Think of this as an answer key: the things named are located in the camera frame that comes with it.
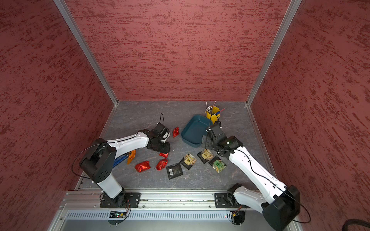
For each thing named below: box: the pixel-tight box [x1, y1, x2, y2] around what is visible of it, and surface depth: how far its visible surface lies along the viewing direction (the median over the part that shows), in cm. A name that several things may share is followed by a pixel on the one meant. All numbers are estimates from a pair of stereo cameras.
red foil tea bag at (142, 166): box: [134, 160, 151, 173], surface depth 85 cm
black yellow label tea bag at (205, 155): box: [196, 148, 214, 165], surface depth 92 cm
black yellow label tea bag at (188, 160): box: [179, 153, 197, 170], surface depth 89 cm
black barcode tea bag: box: [166, 162, 184, 180], surface depth 86 cm
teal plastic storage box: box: [181, 114, 213, 148], surface depth 105 cm
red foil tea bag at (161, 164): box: [155, 158, 169, 171], surface depth 85 cm
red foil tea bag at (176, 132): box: [172, 126, 180, 139], surface depth 101 cm
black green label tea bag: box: [208, 155, 227, 174], surface depth 89 cm
